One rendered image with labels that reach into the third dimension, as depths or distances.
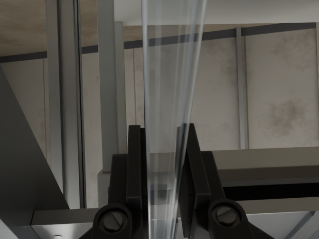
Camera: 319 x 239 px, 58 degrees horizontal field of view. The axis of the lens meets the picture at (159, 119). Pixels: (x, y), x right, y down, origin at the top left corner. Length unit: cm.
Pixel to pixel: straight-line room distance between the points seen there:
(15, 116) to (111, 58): 40
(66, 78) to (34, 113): 352
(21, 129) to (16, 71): 398
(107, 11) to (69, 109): 24
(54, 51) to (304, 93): 281
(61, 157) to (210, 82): 272
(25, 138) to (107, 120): 37
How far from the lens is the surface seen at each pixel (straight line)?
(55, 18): 45
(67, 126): 42
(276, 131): 305
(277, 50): 312
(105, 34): 58
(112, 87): 55
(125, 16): 83
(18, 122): 19
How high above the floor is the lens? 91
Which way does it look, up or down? level
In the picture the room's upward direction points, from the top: 178 degrees clockwise
